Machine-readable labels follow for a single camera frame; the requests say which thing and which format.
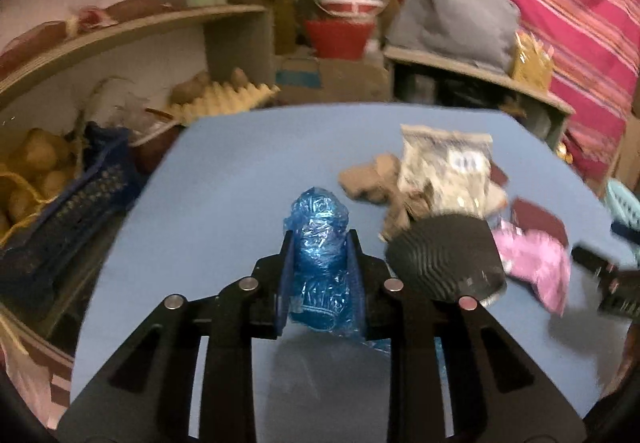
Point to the yellow egg tray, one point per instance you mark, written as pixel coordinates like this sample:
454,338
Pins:
225,100

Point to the small cardboard box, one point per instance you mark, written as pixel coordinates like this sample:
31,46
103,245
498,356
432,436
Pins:
345,78

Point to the pink plastic bag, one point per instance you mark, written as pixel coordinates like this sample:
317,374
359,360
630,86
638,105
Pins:
537,265

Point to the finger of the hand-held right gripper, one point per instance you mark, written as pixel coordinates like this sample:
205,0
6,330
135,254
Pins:
592,260
627,230

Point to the red plastic basin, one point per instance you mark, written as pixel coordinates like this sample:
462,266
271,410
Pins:
340,38

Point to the pile of potatoes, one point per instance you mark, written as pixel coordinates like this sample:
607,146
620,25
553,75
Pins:
30,168

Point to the silver printed snack packet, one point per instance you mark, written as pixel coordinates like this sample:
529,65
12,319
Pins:
445,173

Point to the brown paper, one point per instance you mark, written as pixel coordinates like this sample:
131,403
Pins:
402,215

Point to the grey fabric bag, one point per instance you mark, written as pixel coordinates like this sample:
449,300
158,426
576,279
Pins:
450,18

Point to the dark red wrapper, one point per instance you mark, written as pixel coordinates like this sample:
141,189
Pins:
500,174
541,219

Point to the grey wooden shelf unit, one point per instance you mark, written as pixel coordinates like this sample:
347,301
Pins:
500,85

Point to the beige cloth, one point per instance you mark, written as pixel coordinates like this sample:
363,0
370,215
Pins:
367,178

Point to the blue tablecloth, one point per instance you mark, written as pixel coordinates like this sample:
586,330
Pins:
225,203

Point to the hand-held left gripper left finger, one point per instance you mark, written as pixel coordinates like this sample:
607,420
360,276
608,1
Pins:
286,285

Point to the dark blue plastic crate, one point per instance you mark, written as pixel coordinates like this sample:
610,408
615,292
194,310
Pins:
85,203

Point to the blue plastic bag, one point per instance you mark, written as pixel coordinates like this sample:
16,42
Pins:
317,233

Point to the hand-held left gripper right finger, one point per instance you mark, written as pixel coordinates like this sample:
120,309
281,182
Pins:
356,295

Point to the light blue plastic basket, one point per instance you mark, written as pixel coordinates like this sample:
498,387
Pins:
625,203

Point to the tall curved wall shelf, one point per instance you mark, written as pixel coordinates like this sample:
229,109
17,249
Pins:
150,30

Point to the bamboo chopstick holder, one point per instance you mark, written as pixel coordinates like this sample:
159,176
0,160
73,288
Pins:
532,60

